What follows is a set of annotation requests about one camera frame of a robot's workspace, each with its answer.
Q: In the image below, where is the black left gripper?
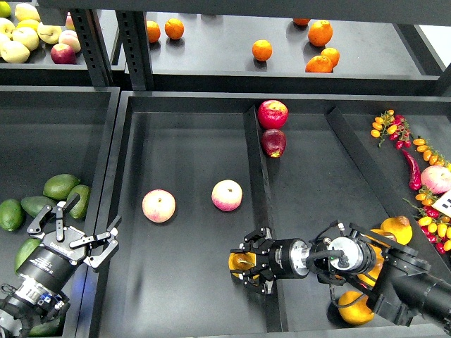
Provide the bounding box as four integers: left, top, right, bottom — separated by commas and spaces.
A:
17, 193, 122, 293

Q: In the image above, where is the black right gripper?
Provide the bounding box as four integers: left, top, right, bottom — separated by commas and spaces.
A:
230, 227, 310, 294

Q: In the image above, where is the dark green avocado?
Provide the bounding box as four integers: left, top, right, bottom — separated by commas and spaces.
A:
14, 238, 42, 275

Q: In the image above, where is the yellow pear behind arm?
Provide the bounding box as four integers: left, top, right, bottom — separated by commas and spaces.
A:
370, 229, 397, 256

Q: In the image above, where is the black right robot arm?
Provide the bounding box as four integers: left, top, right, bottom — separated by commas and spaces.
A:
228, 221, 450, 334

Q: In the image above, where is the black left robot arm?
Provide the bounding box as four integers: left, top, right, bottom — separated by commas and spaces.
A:
1, 194, 121, 337

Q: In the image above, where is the yellow pear under arm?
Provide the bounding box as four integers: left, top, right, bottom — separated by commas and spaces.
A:
357, 263, 383, 287

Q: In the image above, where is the dark avocado in pile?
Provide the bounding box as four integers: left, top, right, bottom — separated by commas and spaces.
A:
20, 196, 56, 218

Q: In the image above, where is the light green avocado top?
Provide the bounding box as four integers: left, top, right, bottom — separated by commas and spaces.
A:
42, 173, 80, 201

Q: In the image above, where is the bright green avocado far left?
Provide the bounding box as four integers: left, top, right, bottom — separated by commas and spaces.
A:
0, 199, 25, 232

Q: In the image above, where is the avocado bottom left corner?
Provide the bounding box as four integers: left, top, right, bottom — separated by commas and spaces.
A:
29, 316, 66, 337

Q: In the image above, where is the black tray divider centre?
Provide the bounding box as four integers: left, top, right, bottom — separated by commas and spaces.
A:
243, 106, 288, 333

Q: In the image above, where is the pink apple centre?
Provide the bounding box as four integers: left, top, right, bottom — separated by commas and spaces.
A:
211, 180, 242, 212

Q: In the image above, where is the black middle tray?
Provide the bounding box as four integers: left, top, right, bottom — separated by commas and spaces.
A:
77, 92, 450, 337

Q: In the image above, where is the black left tray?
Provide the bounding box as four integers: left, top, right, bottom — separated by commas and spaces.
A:
0, 85, 121, 338

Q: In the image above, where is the bright red apple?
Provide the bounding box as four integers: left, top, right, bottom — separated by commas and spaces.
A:
257, 100, 289, 130

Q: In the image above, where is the red chili pepper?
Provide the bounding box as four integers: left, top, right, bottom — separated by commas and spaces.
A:
402, 149, 422, 191

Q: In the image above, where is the black upper left shelf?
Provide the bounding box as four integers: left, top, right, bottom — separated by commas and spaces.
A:
1, 1, 127, 87

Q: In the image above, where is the lower cherry tomato bunch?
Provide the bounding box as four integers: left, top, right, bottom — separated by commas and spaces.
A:
403, 186, 450, 256

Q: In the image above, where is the cherry tomato bunch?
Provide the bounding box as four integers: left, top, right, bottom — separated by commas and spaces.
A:
403, 186, 450, 256
370, 109, 412, 149

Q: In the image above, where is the red apple upper left shelf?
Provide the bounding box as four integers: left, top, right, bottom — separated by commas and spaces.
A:
50, 43, 77, 65

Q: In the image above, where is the upper cherry tomato bunch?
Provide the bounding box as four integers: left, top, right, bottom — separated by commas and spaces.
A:
370, 109, 412, 149

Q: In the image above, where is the white label card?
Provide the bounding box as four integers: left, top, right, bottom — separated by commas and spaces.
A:
432, 190, 451, 217

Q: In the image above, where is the pink apple right tray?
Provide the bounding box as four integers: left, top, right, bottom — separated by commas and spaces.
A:
420, 165, 450, 194

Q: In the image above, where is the pale yellow apple front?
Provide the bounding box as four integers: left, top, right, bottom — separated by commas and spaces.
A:
1, 41, 30, 63

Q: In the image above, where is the pale yellow apple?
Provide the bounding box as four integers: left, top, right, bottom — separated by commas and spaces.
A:
1, 41, 30, 63
12, 27, 39, 51
37, 23, 62, 45

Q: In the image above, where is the orange cherry tomato sprig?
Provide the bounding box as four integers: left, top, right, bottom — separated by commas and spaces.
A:
413, 137, 450, 170

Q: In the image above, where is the pale pink peach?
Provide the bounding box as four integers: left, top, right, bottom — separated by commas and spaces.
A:
58, 30, 81, 53

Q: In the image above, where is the pale yellow apple middle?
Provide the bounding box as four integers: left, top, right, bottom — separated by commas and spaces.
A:
12, 27, 39, 51

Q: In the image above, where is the pale yellow apple right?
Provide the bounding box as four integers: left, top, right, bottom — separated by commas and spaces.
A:
37, 23, 62, 45

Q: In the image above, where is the pale apple left edge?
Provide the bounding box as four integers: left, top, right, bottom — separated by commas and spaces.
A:
0, 33, 11, 49

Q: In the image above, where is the green avocado by tray wall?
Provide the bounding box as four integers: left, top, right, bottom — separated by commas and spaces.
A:
68, 184, 91, 219

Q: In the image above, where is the black perforated post left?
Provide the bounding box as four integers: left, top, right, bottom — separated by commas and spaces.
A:
69, 8, 113, 87

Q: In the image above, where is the black perforated post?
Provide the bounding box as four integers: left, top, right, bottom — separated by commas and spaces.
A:
115, 10, 154, 91
69, 8, 113, 87

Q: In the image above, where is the black perforated post centre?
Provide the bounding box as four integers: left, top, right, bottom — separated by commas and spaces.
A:
115, 10, 154, 91

